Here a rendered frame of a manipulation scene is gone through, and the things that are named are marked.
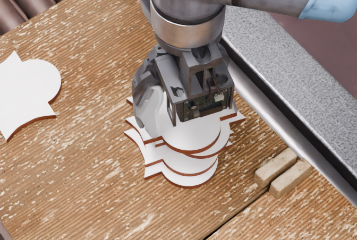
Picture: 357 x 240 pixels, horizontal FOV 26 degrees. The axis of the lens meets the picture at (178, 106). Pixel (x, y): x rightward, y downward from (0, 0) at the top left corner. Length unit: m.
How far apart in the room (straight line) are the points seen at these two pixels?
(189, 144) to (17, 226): 0.23
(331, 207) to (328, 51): 1.31
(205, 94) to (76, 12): 0.36
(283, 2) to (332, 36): 1.61
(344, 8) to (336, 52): 1.58
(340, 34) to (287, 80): 1.23
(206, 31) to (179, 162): 0.26
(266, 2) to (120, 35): 0.44
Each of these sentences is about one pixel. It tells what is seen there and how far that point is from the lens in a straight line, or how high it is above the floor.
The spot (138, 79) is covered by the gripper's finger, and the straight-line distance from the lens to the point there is 0.88.
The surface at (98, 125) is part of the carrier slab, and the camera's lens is 1.03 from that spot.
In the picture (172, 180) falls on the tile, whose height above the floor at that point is 0.95.
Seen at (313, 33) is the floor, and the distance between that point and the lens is 2.30.
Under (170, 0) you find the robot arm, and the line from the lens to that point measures 0.72.
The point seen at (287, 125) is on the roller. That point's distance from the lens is 1.05.
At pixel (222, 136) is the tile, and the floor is 0.97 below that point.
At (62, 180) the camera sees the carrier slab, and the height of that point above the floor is 0.94.
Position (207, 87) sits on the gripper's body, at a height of 1.13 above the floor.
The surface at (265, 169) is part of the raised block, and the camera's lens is 0.97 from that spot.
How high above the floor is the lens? 1.82
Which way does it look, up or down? 59 degrees down
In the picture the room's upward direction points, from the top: straight up
